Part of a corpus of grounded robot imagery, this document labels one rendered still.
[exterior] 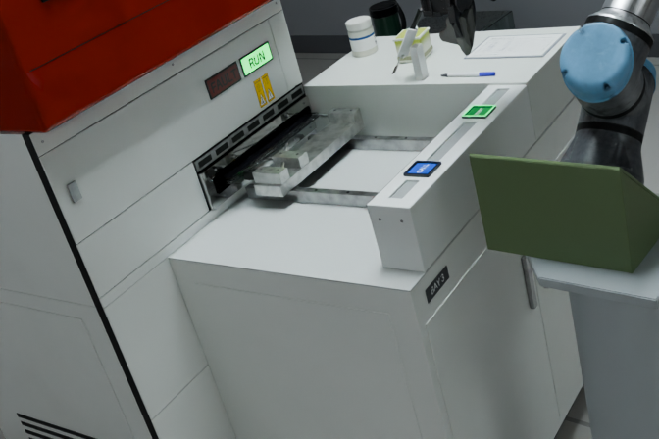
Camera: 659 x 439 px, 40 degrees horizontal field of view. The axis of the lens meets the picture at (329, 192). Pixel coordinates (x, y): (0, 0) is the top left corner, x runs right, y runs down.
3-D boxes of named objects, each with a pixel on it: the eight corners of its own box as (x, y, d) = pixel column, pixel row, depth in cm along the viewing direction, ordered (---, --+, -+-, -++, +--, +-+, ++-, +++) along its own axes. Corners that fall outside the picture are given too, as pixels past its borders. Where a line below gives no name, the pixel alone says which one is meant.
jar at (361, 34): (348, 58, 250) (339, 24, 246) (361, 48, 255) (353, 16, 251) (370, 57, 246) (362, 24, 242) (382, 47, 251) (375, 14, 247)
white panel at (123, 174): (95, 307, 190) (21, 134, 173) (310, 134, 246) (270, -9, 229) (105, 309, 188) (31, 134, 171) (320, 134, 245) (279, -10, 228)
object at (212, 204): (209, 209, 213) (196, 173, 209) (312, 127, 243) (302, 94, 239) (214, 210, 212) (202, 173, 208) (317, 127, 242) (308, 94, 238)
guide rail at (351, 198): (248, 198, 220) (244, 187, 218) (253, 194, 221) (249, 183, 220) (430, 213, 190) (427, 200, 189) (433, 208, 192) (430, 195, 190)
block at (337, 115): (329, 122, 234) (327, 112, 232) (336, 117, 236) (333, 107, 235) (355, 122, 229) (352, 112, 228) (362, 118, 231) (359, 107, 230)
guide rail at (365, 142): (310, 147, 238) (307, 137, 237) (314, 144, 240) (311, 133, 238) (483, 153, 209) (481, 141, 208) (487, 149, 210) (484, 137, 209)
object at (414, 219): (381, 268, 175) (365, 205, 169) (498, 140, 213) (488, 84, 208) (425, 272, 170) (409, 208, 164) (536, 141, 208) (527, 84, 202)
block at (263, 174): (255, 183, 211) (251, 171, 210) (263, 175, 214) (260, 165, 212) (281, 184, 207) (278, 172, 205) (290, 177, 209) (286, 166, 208)
